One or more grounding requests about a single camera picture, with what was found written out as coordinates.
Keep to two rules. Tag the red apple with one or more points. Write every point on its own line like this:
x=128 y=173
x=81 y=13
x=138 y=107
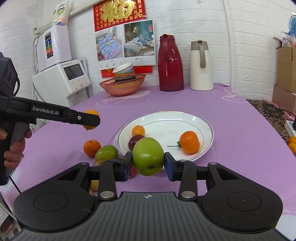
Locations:
x=133 y=171

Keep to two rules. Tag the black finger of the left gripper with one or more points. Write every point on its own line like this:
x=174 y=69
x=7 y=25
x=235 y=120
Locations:
x=28 y=111

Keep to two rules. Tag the lower cardboard box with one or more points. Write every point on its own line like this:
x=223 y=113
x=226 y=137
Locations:
x=284 y=99

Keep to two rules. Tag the bedding calendar poster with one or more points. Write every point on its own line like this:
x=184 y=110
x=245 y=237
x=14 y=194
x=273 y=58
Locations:
x=133 y=42

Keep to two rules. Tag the person's left hand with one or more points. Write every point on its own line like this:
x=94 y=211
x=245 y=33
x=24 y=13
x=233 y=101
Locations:
x=13 y=155

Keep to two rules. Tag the white plate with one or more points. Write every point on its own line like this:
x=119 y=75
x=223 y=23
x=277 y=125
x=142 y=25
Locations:
x=166 y=127

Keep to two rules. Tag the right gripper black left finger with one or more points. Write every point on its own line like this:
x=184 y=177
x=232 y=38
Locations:
x=63 y=201

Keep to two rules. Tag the purple tablecloth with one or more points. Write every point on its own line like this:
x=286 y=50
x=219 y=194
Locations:
x=244 y=140

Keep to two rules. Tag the orange mandarin on cloth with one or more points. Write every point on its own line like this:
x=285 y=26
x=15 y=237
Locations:
x=90 y=147

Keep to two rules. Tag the small orange kumquat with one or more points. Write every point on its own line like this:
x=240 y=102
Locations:
x=138 y=130

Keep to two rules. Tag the brown kiwi fruit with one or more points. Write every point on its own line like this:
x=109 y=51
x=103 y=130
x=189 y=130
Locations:
x=94 y=185

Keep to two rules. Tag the white water purifier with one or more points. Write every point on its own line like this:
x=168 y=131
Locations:
x=53 y=47

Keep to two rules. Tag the orange tangerine with leaf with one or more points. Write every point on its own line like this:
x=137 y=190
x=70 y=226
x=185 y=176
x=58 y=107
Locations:
x=188 y=142

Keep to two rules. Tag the red thermos jug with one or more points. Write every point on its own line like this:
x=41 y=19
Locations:
x=170 y=67

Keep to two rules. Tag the orange glass bowl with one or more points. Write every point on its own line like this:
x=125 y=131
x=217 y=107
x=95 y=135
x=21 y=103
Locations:
x=123 y=88

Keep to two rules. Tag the red fu character poster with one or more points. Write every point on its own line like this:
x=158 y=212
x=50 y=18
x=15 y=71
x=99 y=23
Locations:
x=111 y=13

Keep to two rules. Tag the cardboard box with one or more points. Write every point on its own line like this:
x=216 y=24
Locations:
x=286 y=69
x=284 y=99

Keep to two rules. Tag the green apple on cloth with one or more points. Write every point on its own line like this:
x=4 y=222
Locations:
x=107 y=152

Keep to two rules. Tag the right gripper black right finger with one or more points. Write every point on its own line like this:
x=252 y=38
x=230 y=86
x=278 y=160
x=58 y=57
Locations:
x=226 y=198

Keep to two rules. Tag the dark red plum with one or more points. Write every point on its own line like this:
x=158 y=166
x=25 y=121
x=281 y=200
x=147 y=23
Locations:
x=133 y=140

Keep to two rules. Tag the upper cardboard box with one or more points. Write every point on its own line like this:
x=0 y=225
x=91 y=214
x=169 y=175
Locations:
x=286 y=69

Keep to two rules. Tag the large orange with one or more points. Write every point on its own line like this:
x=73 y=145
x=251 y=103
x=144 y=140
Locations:
x=92 y=119

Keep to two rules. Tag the green apple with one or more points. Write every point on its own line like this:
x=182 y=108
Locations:
x=148 y=156
x=107 y=152

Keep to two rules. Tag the white thermos jug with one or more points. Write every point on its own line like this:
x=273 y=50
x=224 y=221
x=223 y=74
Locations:
x=201 y=67

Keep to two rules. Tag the white water dispenser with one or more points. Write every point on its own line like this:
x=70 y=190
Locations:
x=63 y=84

